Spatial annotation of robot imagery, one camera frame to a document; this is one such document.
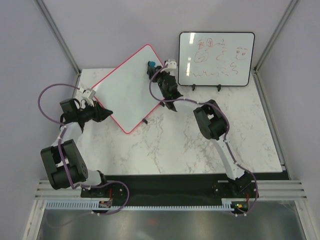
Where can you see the white slotted cable duct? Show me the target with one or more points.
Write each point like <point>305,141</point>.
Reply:
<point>97,205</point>

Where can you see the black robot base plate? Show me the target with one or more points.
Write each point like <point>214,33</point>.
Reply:
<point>119,192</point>

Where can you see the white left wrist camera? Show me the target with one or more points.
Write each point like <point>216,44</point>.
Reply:
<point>87,95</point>

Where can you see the pink framed whiteboard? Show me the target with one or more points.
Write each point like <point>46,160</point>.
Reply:
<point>125,90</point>

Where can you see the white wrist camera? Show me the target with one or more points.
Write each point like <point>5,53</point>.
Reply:
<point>87,95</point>
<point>170,65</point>

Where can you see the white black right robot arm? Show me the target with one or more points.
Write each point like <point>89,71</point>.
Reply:
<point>211,121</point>

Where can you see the black board stand foot right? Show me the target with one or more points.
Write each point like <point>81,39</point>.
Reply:
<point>219,87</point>

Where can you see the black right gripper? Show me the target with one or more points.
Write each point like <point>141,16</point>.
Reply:
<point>150,71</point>

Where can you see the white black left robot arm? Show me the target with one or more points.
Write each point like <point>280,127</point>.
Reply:
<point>63,162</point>

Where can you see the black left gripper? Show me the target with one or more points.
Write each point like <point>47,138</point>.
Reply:
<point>96,112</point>

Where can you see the black framed whiteboard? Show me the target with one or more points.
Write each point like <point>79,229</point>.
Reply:
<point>211,59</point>

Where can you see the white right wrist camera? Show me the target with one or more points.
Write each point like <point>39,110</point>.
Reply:
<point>170,65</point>

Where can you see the blue whiteboard eraser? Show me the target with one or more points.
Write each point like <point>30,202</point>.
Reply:
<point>151,64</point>

